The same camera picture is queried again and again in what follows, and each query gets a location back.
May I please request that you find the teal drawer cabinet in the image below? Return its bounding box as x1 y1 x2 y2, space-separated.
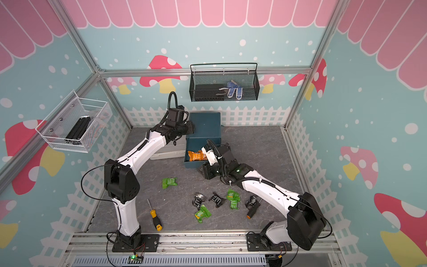
184 112 221 169

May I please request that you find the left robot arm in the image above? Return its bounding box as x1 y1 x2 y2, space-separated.
104 105 193 247

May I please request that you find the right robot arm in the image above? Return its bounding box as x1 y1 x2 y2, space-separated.
201 140 329 250

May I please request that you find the grey plastic toolbox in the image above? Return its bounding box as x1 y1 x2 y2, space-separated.
150 137 187 160

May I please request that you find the green cookie pack right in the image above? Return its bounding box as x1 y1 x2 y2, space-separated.
226 189 241 210

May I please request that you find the green cookie pack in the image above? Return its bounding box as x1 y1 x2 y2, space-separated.
194 205 211 224
226 189 241 210
162 178 177 189

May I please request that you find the black cookie pack centre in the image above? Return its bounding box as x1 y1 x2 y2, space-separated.
209 192 226 208

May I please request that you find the black cookie pack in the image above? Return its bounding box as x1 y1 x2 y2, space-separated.
209 192 226 208
192 192 206 210
245 195 260 210

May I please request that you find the black cookie pack left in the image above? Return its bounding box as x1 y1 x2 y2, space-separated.
192 192 206 210

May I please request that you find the black cookie pack right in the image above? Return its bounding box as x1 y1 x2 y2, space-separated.
245 195 260 210

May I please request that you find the green cookie pack front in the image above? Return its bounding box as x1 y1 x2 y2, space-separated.
194 205 211 224

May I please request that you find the green cookie pack left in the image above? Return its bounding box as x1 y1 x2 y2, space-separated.
162 178 177 189

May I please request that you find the orange black screwdriver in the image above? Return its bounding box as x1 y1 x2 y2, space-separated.
246 199 262 219

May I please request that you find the blue white item in basket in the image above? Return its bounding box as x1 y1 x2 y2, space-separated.
217 80 243 100

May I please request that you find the yellow black screwdriver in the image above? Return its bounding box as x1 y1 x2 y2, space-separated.
147 199 163 231

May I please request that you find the black box in white basket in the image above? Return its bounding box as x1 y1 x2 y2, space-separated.
65 116 91 145

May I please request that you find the small green circuit board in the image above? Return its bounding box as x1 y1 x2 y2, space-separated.
127 254 143 264

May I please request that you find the black wire wall basket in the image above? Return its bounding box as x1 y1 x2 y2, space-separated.
189 62 260 102

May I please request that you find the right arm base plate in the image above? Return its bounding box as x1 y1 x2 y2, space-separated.
246 231 292 253

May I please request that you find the white wire wall basket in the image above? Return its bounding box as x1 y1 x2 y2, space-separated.
36 91 113 153

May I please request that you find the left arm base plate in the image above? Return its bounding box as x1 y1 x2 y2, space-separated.
112 233 160 253

